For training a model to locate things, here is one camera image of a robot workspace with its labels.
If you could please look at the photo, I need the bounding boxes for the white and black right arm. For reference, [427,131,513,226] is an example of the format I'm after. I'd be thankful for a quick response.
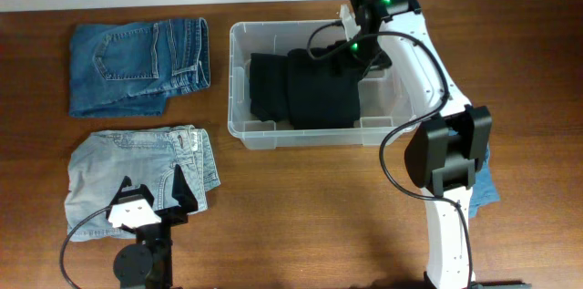
[350,0,492,288]

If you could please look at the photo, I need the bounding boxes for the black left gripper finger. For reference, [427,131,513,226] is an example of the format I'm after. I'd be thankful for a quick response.
[171,165,199,213]
[110,176,154,207]

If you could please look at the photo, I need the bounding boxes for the light blue folded jeans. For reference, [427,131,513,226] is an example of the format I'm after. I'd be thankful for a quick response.
[65,125,220,242]

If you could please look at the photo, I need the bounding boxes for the dark blue folded jeans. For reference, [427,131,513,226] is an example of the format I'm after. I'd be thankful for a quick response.
[68,18,211,118]

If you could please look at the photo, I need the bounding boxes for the small black garment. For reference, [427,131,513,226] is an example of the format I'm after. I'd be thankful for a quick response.
[249,53,289,122]

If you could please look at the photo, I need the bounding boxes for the large black garment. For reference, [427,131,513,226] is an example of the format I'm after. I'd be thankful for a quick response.
[287,43,380,129]

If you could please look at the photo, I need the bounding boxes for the clear plastic storage bin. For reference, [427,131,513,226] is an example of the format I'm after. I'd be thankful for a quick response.
[227,20,414,150]

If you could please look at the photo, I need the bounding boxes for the blue denim shirt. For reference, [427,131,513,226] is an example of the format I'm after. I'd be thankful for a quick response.
[468,148,500,218]

